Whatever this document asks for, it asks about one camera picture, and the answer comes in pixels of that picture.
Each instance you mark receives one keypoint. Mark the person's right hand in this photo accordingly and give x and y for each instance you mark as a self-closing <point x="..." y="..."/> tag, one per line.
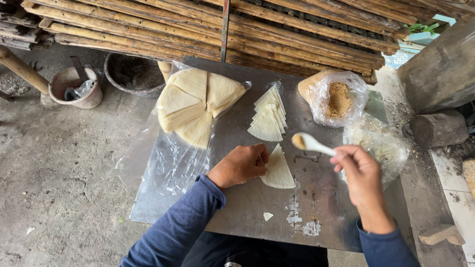
<point x="362" y="178"/>

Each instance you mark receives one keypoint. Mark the person's left hand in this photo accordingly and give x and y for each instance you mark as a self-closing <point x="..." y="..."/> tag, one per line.
<point x="237" y="165"/>

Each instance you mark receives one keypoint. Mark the single triangular pastry wrapper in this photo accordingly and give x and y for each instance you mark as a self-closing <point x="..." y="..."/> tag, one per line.
<point x="280" y="172"/>

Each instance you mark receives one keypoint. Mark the white plastic spoon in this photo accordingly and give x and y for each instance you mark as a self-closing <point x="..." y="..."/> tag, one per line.
<point x="311" y="142"/>

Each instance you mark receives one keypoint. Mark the crumpled clear plastic bag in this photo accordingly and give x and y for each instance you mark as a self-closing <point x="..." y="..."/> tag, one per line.
<point x="382" y="148"/>

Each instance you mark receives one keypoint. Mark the small stack of triangular wrappers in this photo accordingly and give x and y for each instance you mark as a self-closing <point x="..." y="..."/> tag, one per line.
<point x="268" y="122"/>

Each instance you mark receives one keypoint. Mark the small wrapper scrap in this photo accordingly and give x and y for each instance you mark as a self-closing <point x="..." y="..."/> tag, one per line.
<point x="268" y="215"/>

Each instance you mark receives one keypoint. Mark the large clear plastic bag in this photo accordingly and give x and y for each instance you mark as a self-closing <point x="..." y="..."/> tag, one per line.
<point x="167" y="167"/>

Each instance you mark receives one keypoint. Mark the large pile of wrapper wedges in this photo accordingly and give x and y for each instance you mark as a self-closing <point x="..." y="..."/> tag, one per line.
<point x="193" y="104"/>

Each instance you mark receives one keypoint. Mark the plastic bag of brown filling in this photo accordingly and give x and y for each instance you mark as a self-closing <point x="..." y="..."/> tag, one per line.
<point x="336" y="100"/>

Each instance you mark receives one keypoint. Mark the person's dark trousers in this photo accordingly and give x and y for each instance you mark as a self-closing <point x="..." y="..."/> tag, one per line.
<point x="256" y="252"/>

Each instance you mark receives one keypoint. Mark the short wooden log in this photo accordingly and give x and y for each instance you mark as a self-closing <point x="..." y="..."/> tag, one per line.
<point x="439" y="128"/>

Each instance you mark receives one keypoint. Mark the small wooden block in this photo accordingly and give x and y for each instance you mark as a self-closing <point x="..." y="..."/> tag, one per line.
<point x="441" y="234"/>

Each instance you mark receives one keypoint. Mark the short bamboo table leg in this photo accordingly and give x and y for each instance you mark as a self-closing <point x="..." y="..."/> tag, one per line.
<point x="164" y="70"/>

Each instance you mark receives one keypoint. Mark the stack of bamboo poles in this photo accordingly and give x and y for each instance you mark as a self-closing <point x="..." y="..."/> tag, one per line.
<point x="259" y="33"/>

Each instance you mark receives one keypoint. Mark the grey concrete slab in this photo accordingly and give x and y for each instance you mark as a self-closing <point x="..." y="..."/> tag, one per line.
<point x="441" y="70"/>

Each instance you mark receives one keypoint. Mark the red metal rod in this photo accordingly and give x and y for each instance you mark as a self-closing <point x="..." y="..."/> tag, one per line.
<point x="225" y="29"/>

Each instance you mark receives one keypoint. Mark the dark round basin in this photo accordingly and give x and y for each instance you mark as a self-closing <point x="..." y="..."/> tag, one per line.
<point x="133" y="74"/>

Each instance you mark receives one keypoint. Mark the green plant in blue pot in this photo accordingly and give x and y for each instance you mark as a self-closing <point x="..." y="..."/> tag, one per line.
<point x="423" y="31"/>

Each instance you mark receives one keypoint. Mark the pink plastic bucket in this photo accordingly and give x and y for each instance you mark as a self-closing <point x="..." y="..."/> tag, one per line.
<point x="79" y="98"/>

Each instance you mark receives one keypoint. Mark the pile of old wood planks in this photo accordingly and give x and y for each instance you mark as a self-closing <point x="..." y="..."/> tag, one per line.
<point x="18" y="26"/>

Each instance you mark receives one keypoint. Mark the thick bamboo post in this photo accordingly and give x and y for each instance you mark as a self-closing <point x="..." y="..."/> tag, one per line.
<point x="22" y="68"/>

